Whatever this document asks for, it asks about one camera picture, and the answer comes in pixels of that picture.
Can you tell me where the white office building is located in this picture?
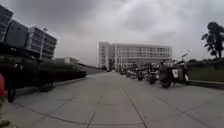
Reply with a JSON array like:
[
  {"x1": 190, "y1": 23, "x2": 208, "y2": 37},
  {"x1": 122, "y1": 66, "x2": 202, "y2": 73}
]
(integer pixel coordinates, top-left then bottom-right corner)
[{"x1": 97, "y1": 41, "x2": 173, "y2": 71}]

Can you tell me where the grey paved plaza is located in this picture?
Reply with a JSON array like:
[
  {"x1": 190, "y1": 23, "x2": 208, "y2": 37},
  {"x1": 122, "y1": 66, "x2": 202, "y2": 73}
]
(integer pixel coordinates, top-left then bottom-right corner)
[{"x1": 0, "y1": 71, "x2": 224, "y2": 128}]

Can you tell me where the low building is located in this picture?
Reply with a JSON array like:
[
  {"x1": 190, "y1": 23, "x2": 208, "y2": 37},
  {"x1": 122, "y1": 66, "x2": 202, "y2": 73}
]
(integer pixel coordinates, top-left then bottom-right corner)
[{"x1": 54, "y1": 56, "x2": 81, "y2": 65}]

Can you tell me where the dark hedge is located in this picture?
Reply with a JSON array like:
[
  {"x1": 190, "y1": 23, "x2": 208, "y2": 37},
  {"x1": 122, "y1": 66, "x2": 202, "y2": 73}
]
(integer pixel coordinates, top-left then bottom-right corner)
[{"x1": 0, "y1": 56, "x2": 88, "y2": 92}]

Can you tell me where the row of parked scooters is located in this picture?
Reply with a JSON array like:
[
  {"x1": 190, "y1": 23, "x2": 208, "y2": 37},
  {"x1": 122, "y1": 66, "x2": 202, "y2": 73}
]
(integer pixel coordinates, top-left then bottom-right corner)
[{"x1": 116, "y1": 53, "x2": 194, "y2": 90}]

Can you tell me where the lamp pole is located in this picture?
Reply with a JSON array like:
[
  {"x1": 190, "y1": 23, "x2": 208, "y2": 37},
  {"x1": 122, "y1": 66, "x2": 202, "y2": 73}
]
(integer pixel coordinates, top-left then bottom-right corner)
[{"x1": 39, "y1": 27, "x2": 49, "y2": 61}]

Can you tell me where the dark stacked building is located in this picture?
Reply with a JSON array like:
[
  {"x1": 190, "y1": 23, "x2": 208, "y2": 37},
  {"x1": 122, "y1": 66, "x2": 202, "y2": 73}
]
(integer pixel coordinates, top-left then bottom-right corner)
[{"x1": 0, "y1": 4, "x2": 58, "y2": 62}]

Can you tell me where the grass strip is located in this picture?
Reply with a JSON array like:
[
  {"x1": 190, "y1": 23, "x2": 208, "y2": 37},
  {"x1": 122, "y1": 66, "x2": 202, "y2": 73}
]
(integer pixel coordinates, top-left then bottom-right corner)
[{"x1": 187, "y1": 67, "x2": 224, "y2": 83}]

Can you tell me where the grey kerb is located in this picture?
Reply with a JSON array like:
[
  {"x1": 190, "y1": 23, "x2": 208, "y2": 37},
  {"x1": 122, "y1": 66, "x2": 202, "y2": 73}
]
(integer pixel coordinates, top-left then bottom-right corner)
[{"x1": 189, "y1": 79, "x2": 224, "y2": 90}]

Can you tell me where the dark leafy tree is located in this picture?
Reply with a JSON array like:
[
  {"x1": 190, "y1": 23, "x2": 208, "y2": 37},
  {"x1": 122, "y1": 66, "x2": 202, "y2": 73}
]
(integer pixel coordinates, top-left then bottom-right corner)
[{"x1": 201, "y1": 21, "x2": 224, "y2": 61}]

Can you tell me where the robot's own part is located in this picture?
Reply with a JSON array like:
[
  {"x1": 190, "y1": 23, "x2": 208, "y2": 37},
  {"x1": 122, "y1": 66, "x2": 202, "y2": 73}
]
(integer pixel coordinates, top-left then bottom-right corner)
[{"x1": 0, "y1": 73, "x2": 6, "y2": 98}]

